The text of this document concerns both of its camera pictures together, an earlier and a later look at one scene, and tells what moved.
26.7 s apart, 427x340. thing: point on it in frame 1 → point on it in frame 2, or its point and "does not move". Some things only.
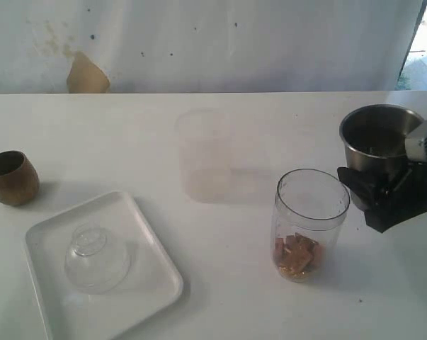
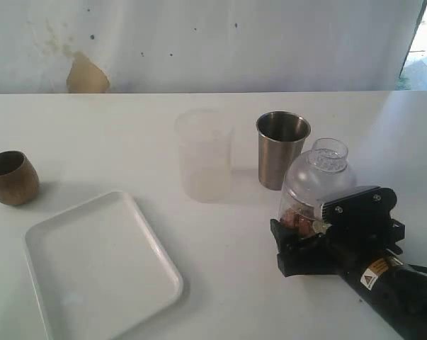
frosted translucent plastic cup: (207, 151) does not move
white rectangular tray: (71, 314) does not move
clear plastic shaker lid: (98, 258) → (321, 173)
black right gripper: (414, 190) → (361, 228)
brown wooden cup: (12, 178) does not move
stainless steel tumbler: (374, 137) → (281, 139)
